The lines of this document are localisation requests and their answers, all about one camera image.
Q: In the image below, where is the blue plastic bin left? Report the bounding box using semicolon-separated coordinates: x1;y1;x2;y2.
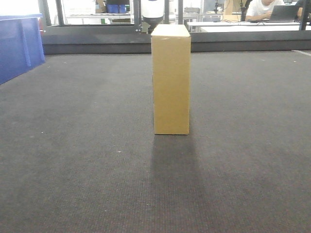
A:
0;14;45;84

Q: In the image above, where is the blue storage crates background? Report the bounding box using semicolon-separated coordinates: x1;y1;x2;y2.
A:
106;4;127;14

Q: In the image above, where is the white work table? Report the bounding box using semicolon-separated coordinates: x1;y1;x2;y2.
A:
187;21;300;33

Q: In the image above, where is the dark laptop computer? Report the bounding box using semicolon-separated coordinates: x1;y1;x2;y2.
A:
268;5;299;23

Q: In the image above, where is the tall brown cardboard box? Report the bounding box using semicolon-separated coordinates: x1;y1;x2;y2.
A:
151;24;191;135

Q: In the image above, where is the white black robot base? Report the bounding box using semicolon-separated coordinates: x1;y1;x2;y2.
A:
141;0;164;34

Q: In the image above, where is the person in white shirt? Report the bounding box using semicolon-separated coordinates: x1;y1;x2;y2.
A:
245;0;285;21

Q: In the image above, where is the black conveyor end frame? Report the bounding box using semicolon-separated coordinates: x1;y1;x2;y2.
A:
38;0;311;54

